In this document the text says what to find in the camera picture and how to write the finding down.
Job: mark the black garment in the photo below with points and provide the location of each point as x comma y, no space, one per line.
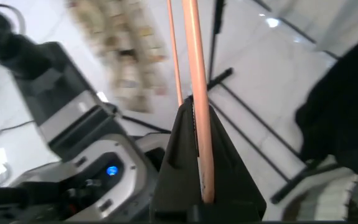
346,109

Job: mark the black clothes rack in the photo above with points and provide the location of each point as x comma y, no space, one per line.
219,18

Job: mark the pink clothes hanger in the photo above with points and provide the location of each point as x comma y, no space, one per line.
197,62

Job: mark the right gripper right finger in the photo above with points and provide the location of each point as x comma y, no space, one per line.
234,186

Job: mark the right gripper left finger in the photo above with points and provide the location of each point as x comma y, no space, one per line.
175,180

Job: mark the cream printed garment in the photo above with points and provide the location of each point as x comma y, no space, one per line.
129,46

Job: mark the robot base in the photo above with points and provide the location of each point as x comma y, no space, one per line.
73,118

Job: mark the white curtain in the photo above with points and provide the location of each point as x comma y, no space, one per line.
337,18

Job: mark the white laundry basket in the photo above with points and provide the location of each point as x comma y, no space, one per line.
331,199

